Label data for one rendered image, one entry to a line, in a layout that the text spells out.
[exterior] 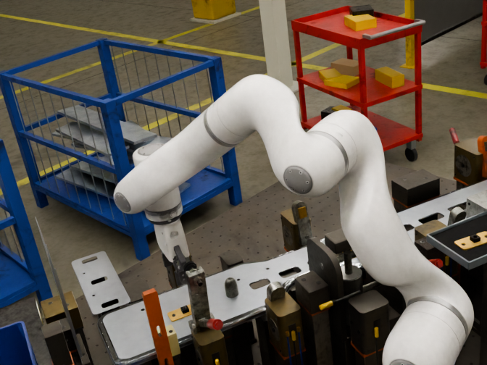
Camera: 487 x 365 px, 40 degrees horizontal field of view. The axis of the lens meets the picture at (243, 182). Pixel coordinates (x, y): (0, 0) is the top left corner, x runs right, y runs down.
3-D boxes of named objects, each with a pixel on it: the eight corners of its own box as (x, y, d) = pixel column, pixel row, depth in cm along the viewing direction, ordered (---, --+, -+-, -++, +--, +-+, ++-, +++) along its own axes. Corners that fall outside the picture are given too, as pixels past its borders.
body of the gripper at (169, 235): (187, 215, 146) (195, 257, 151) (172, 197, 154) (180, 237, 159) (155, 225, 143) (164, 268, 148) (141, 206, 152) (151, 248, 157)
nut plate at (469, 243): (485, 232, 147) (485, 227, 146) (496, 240, 144) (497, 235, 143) (453, 242, 145) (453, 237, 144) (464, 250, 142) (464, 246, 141)
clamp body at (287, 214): (304, 298, 210) (293, 201, 194) (322, 317, 200) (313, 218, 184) (285, 305, 208) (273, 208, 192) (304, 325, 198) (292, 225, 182)
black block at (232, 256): (243, 324, 202) (230, 243, 189) (258, 342, 193) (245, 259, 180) (228, 331, 200) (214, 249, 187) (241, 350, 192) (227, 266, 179)
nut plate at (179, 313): (198, 301, 164) (197, 298, 164) (204, 310, 161) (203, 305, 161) (167, 313, 162) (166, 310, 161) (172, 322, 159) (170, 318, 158)
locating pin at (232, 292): (236, 293, 168) (232, 272, 165) (241, 300, 165) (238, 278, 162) (225, 298, 167) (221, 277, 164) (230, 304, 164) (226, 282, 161)
